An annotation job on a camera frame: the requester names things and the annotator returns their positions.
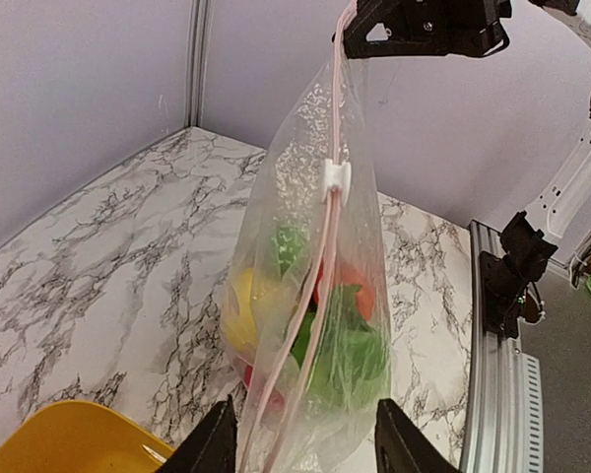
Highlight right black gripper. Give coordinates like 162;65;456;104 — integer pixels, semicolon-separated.
332;0;512;59

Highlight green toy leafy vegetable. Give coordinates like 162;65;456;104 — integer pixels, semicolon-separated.
269;220;388;412

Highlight clear zip top bag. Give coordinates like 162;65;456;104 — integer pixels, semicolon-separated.
219;0;393;473

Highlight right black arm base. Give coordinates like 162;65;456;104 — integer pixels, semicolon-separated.
479;211;558;339

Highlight yellow toy lemon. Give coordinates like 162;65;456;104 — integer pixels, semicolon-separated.
221;267;300;358

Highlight left aluminium frame post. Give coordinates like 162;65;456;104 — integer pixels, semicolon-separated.
184;0;213;127

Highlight front aluminium rail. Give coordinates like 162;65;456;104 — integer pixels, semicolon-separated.
460;221;544;472

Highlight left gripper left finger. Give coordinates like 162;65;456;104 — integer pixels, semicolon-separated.
162;395;237;473

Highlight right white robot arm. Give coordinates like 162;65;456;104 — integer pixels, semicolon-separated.
333;1;591;243

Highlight yellow plastic basket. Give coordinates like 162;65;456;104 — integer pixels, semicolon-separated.
0;400;174;472

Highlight orange toy carrot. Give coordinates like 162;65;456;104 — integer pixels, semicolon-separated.
325;259;376;322

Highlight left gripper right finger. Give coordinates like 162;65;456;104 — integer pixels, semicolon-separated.
374;398;460;473

